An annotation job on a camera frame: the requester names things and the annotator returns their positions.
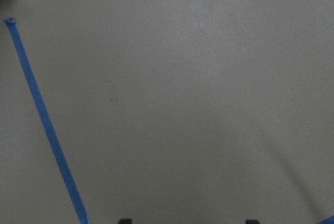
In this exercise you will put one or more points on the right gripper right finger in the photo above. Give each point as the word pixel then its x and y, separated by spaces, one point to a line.
pixel 251 221

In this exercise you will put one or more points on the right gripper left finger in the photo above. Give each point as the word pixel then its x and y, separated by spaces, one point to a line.
pixel 124 221

